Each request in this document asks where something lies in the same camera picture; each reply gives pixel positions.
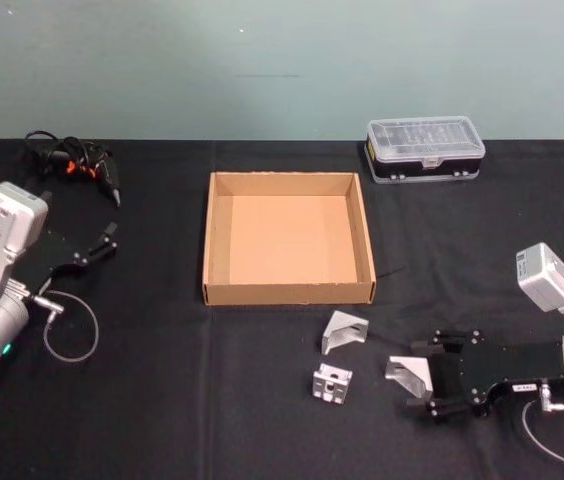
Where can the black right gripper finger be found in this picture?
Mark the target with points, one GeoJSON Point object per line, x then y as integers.
{"type": "Point", "coordinates": [449, 340]}
{"type": "Point", "coordinates": [442, 405]}

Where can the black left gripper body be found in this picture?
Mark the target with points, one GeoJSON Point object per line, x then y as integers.
{"type": "Point", "coordinates": [47, 257]}

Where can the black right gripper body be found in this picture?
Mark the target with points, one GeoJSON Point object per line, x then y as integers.
{"type": "Point", "coordinates": [507, 365]}

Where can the black table cloth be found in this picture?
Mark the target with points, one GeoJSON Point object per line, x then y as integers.
{"type": "Point", "coordinates": [162, 390]}

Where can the shallow brown cardboard tray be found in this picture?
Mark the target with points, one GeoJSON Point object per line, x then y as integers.
{"type": "Point", "coordinates": [287, 235]}

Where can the clear plastic case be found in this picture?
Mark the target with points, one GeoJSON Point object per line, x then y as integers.
{"type": "Point", "coordinates": [424, 150]}

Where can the silver metal corner bracket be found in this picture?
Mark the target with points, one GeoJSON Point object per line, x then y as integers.
{"type": "Point", "coordinates": [342, 332]}
{"type": "Point", "coordinates": [409, 375]}

